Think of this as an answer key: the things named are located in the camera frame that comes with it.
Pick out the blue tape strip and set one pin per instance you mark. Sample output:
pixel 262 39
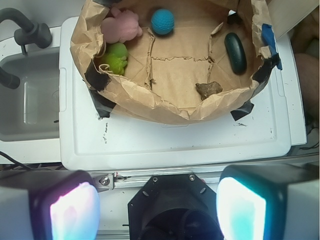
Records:
pixel 268 38

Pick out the aluminium rail with bracket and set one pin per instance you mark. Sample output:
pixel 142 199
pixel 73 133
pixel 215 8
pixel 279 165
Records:
pixel 105 181

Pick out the black octagonal mount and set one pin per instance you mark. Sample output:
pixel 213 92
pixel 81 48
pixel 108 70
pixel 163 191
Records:
pixel 174 207

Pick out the blue textured ball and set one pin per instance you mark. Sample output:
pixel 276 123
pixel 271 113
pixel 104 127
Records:
pixel 162 21

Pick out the white plastic cooler lid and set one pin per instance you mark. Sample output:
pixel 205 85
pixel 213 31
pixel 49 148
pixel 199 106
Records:
pixel 118 142

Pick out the pink plush toy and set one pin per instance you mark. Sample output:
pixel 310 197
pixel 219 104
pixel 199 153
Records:
pixel 121 26

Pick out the brown rough rock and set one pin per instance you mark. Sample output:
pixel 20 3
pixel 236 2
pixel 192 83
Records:
pixel 207 89

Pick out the green plush toy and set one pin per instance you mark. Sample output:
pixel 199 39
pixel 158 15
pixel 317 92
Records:
pixel 115 56

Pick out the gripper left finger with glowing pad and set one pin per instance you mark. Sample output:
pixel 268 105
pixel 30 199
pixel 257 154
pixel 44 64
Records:
pixel 48 205

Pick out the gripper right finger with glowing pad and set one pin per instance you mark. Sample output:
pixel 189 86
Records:
pixel 269 202

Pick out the white sink basin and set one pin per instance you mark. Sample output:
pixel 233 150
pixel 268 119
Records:
pixel 29 114

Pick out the black tape right front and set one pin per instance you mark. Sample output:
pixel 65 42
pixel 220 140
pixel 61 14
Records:
pixel 242 111

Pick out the dark green oval stone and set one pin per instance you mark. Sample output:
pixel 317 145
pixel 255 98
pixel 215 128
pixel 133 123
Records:
pixel 236 53

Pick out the crumpled brown paper bag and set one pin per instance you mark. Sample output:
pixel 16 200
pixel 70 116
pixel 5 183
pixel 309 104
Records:
pixel 159 81

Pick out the black tape left front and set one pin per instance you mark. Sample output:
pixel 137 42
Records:
pixel 102 105

